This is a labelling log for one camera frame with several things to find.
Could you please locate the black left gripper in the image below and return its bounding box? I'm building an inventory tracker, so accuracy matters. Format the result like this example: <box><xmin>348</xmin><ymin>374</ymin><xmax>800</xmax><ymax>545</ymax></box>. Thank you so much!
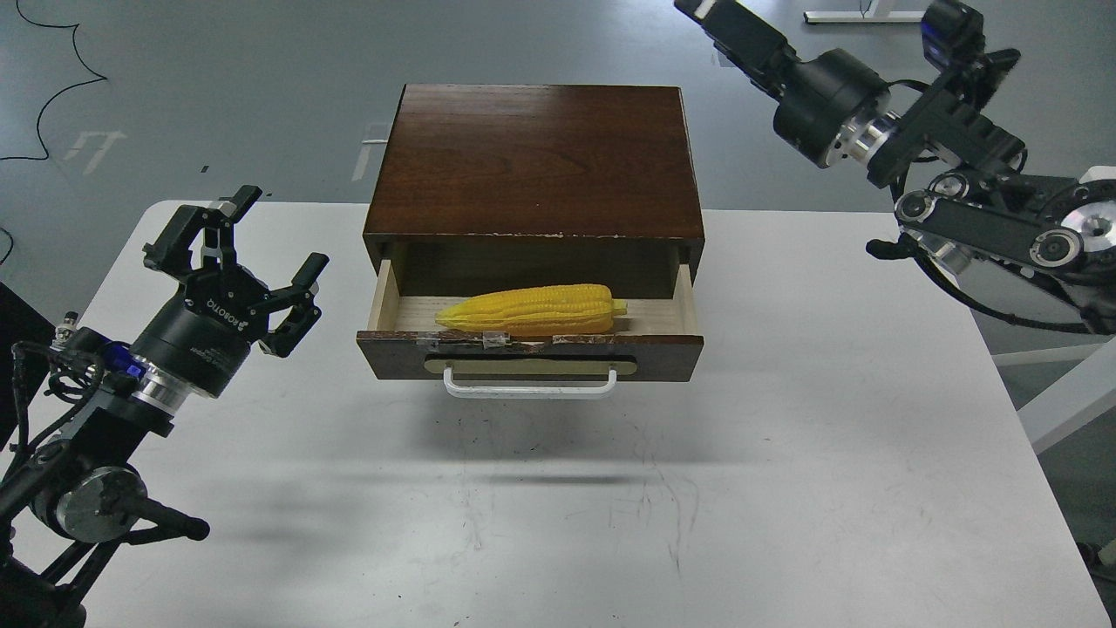
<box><xmin>131</xmin><ymin>184</ymin><xmax>330</xmax><ymax>398</ymax></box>

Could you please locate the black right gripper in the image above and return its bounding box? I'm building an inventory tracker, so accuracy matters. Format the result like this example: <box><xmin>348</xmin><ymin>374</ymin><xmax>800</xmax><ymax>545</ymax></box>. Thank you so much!
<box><xmin>673</xmin><ymin>0</ymin><xmax>889</xmax><ymax>168</ymax></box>

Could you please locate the yellow corn cob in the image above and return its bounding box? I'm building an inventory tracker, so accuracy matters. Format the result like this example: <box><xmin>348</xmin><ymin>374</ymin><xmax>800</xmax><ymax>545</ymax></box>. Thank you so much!
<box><xmin>434</xmin><ymin>283</ymin><xmax>629</xmax><ymax>337</ymax></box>

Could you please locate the wooden drawer with white handle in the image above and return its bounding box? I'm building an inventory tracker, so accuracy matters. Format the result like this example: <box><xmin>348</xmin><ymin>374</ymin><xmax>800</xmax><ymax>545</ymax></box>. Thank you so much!
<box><xmin>357</xmin><ymin>236</ymin><xmax>704</xmax><ymax>383</ymax></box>

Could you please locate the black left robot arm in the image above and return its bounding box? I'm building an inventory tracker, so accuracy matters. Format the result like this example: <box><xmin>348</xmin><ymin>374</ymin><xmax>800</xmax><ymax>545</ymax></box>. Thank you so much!
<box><xmin>3</xmin><ymin>184</ymin><xmax>330</xmax><ymax>627</ymax></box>

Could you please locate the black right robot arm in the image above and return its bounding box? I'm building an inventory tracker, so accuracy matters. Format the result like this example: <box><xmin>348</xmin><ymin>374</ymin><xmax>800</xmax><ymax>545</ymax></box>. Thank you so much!
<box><xmin>675</xmin><ymin>1</ymin><xmax>1115</xmax><ymax>337</ymax></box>

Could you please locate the white table base bar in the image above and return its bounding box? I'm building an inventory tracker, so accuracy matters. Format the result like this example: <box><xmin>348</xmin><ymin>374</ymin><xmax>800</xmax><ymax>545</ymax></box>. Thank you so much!
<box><xmin>802</xmin><ymin>1</ymin><xmax>925</xmax><ymax>25</ymax></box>

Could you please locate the dark wooden cabinet box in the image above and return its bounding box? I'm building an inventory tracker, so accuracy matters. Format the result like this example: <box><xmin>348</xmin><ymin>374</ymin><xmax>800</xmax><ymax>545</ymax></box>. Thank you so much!
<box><xmin>362</xmin><ymin>83</ymin><xmax>705</xmax><ymax>271</ymax></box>

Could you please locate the black floor cable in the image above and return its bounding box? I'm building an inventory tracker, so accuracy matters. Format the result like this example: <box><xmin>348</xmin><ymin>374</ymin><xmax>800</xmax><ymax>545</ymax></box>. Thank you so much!
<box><xmin>0</xmin><ymin>0</ymin><xmax>109</xmax><ymax>267</ymax></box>

